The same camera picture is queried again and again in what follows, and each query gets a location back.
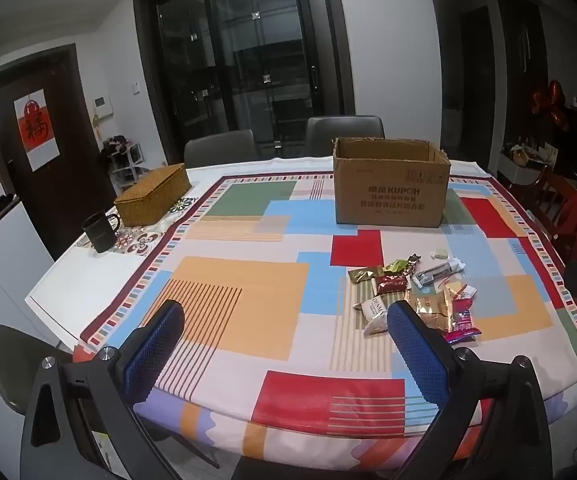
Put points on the grey dining chair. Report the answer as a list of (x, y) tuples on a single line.
[(23, 360), (221, 149), (343, 135)]

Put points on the grey and white long packet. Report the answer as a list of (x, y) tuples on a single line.
[(436, 274)]

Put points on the pink snack packet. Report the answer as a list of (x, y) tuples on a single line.
[(463, 330)]

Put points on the brown cardboard box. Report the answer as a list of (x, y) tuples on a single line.
[(386, 195)]

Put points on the dark interior door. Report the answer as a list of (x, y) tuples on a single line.
[(478, 85)]

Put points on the black mug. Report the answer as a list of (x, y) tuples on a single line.
[(99, 232)]

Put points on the pale green candy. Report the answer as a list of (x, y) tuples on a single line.
[(439, 254)]

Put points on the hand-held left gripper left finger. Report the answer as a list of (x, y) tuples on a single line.
[(153, 347)]

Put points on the white shoe shelf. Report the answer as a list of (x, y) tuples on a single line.
[(123, 165)]

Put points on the black framed sliding glass door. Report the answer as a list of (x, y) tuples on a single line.
[(248, 60)]

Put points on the colourful geometric tablecloth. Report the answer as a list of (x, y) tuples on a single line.
[(248, 285)]

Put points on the white low cabinet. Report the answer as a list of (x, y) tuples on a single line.
[(523, 167)]

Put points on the dark red snack packet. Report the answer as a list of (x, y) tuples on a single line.
[(391, 285)]

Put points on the dark brown door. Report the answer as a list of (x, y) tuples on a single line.
[(58, 195)]

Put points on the dark wardrobe door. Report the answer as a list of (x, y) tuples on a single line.
[(518, 60)]

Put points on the green and gold snack packet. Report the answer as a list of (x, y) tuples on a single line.
[(366, 275)]

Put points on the red and white door poster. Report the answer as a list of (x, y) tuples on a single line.
[(37, 127)]

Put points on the red foil balloons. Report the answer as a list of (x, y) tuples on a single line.
[(551, 102)]

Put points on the small white and red packet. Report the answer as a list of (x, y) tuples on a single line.
[(461, 291)]

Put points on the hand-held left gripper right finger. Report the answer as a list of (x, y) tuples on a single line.
[(418, 355)]

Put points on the woven rattan basket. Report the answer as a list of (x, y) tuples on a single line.
[(153, 195)]

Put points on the wooden chair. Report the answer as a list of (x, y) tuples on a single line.
[(543, 195)]

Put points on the white printed snack packet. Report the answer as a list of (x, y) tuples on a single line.
[(372, 312)]

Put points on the white wall intercom panel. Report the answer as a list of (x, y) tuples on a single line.
[(103, 106)]

